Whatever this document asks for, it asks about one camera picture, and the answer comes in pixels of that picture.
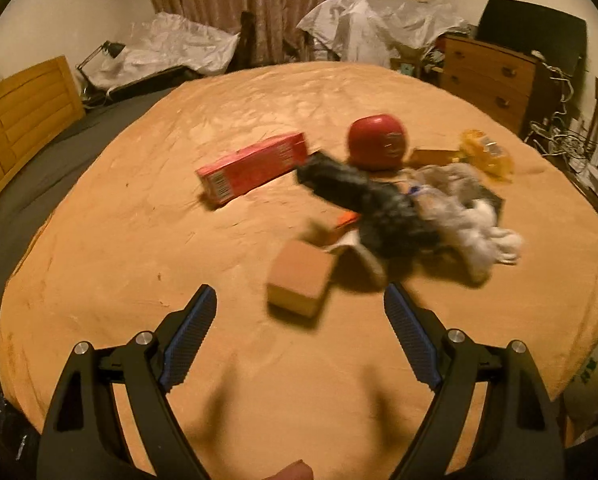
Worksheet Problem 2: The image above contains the white plastic sheet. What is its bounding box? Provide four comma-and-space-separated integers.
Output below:
296, 0, 472, 63
86, 11, 240, 88

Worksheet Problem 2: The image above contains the black monitor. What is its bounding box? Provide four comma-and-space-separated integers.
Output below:
476, 0, 588, 81

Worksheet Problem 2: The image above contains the wooden headboard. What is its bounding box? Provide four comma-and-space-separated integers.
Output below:
0, 56, 87, 201

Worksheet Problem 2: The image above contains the orange blanket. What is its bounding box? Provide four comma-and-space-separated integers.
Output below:
0, 61, 598, 480

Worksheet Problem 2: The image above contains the person's left hand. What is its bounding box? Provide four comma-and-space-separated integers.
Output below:
274, 461, 313, 480

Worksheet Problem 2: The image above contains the white tissue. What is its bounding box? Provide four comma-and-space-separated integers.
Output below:
444, 200, 524, 281

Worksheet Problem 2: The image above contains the black desk lamp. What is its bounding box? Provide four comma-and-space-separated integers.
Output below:
75, 40, 127, 98

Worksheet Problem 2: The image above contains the white sack green print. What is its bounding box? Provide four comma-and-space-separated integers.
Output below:
564, 330, 598, 446

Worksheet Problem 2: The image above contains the flat black packet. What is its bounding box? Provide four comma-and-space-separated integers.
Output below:
479, 185, 507, 221

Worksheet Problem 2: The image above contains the dark grey bed sheet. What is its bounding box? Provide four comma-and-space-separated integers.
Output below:
0, 87, 180, 361

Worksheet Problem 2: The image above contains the small green box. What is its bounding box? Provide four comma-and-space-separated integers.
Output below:
391, 57, 420, 78

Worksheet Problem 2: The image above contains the gold carton box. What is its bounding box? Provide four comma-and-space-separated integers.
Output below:
409, 147, 464, 167

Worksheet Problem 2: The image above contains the black plastic bag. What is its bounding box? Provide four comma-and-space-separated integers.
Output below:
296, 152, 440, 261

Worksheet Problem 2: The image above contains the yellow plastic wrapper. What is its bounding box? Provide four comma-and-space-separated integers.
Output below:
459, 129, 514, 181

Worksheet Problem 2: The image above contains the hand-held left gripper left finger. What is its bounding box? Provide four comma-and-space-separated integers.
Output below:
36, 284, 218, 480

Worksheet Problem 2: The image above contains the wooden dresser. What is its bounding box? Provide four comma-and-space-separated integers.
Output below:
438, 34, 554, 136

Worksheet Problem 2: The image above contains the brown curtain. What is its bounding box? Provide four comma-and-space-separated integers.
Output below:
139, 0, 402, 68

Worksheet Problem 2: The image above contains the black case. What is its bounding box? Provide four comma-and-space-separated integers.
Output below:
84, 65, 202, 106

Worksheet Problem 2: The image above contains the small brown cardboard box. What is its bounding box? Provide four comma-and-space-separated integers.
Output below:
266, 239, 336, 318

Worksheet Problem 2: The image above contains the white cable tangle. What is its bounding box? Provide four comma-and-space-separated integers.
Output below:
524, 50, 598, 161

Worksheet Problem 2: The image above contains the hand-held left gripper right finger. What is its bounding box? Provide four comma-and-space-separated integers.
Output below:
383, 282, 566, 480

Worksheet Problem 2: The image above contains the blue and white object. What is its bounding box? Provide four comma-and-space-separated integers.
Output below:
409, 162, 484, 226

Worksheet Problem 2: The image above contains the red cardboard box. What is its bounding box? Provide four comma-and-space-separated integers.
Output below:
195, 131, 310, 207

